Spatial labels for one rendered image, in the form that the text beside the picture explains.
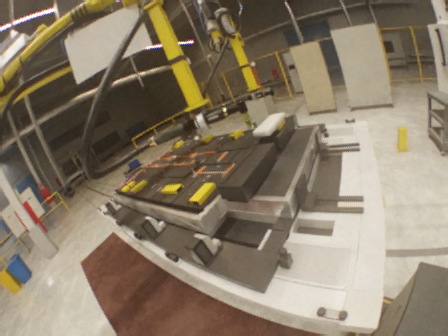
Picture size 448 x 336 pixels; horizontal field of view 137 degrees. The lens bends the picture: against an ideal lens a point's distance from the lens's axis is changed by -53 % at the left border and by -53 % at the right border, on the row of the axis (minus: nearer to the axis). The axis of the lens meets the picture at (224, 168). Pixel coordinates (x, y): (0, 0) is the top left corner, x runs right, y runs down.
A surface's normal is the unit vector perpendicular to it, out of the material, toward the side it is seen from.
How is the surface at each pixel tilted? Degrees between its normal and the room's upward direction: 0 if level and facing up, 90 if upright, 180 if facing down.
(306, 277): 0
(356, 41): 90
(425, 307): 0
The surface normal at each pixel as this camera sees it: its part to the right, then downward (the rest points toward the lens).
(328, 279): -0.37, -0.84
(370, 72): -0.53, 0.54
